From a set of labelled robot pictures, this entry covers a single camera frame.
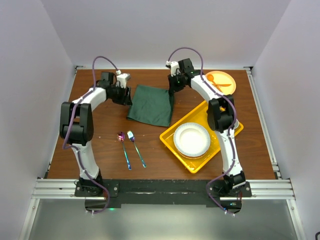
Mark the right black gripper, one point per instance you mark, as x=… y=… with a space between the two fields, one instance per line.
x=173 y=88

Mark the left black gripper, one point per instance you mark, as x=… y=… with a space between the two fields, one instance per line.
x=125 y=98

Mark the dark green cloth napkin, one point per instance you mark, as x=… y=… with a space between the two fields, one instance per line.
x=152 y=106

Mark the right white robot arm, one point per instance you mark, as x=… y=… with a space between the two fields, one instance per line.
x=221 y=118

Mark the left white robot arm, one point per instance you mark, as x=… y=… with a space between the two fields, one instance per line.
x=76 y=126

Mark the iridescent metal fork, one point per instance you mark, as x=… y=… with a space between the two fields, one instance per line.
x=132 y=138

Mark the iridescent metal spoon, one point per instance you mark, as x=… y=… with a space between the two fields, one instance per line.
x=121 y=138

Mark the yellow plastic tray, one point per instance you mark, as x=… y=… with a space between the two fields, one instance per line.
x=195 y=162

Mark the orange round plate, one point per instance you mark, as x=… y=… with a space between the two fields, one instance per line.
x=221 y=77

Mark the orange plastic knife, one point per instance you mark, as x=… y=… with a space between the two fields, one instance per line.
x=222 y=85

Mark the white ceramic plate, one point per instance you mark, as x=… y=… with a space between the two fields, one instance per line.
x=192 y=139

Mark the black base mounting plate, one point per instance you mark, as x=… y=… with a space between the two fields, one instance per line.
x=161 y=192

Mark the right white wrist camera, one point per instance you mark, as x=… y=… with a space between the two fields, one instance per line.
x=174 y=67

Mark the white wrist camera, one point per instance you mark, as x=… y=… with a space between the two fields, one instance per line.
x=122 y=79
x=174 y=67

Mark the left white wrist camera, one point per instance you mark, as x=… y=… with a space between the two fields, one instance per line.
x=122 y=79

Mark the aluminium front frame rail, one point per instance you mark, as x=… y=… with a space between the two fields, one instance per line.
x=277 y=189

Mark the aluminium frame rail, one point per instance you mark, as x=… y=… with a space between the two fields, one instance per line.
x=272 y=156
x=277 y=189

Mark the aluminium right frame rail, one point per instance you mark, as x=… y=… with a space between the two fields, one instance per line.
x=272 y=156

